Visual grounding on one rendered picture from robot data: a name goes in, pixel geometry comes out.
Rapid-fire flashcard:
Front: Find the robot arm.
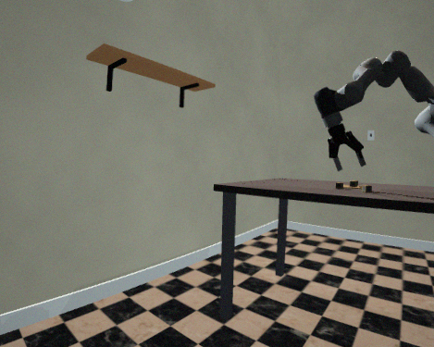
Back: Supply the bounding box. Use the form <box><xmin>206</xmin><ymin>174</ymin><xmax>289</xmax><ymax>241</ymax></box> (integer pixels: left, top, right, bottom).
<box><xmin>314</xmin><ymin>51</ymin><xmax>434</xmax><ymax>137</ymax></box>

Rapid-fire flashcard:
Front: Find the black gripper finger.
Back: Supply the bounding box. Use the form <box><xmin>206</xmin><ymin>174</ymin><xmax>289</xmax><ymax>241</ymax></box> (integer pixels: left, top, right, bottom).
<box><xmin>328</xmin><ymin>138</ymin><xmax>342</xmax><ymax>171</ymax></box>
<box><xmin>338</xmin><ymin>131</ymin><xmax>366</xmax><ymax>167</ymax></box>

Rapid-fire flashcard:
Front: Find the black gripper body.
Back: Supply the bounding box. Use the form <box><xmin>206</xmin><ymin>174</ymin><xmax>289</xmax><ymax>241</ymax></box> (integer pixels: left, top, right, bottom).
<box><xmin>328</xmin><ymin>123</ymin><xmax>347</xmax><ymax>145</ymax></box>

